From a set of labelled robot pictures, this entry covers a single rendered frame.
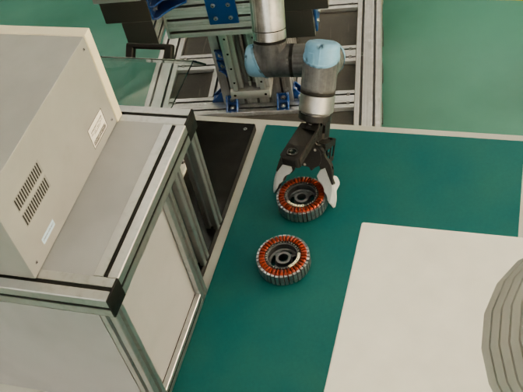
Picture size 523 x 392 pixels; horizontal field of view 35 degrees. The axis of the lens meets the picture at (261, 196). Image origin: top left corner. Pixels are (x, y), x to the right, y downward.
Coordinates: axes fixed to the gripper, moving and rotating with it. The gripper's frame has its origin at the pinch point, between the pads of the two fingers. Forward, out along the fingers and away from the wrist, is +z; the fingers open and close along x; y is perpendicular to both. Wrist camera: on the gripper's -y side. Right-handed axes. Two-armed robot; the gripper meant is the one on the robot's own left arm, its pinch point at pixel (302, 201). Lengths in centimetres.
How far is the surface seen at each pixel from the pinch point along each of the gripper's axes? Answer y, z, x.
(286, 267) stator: -17.5, 7.7, -5.2
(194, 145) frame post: -24.4, -16.2, 14.1
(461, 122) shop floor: 134, 10, -5
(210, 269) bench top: -19.1, 12.5, 11.7
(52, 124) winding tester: -57, -26, 22
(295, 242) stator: -12.4, 4.2, -4.4
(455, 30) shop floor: 178, -15, 13
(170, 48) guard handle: -7.2, -30.2, 31.6
